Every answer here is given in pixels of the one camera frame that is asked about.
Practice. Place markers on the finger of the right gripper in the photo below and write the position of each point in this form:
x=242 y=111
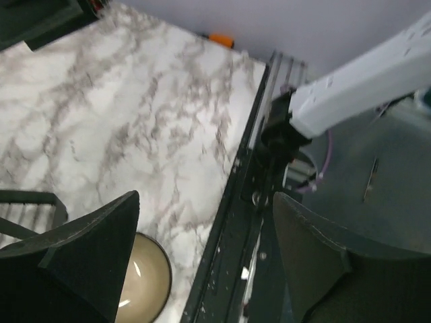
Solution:
x=41 y=22

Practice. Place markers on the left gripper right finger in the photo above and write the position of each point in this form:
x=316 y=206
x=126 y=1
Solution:
x=336 y=275

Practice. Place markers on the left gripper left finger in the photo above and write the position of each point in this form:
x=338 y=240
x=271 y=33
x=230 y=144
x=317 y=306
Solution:
x=72 y=273

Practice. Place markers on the black rimmed bowl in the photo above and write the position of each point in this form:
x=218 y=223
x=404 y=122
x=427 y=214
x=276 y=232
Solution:
x=147 y=284

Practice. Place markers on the black wire dish rack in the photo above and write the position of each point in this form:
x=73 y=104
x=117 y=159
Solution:
x=27 y=213

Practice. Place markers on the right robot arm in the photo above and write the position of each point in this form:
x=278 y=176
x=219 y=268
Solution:
x=385 y=74

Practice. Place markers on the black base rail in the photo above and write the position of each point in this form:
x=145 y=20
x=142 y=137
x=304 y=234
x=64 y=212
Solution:
x=240 y=276

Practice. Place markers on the orange clamp handle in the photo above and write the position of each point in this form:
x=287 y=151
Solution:
x=221 y=39

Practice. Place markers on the aluminium frame rail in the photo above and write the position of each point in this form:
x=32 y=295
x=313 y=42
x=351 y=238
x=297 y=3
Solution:
x=286 y=87

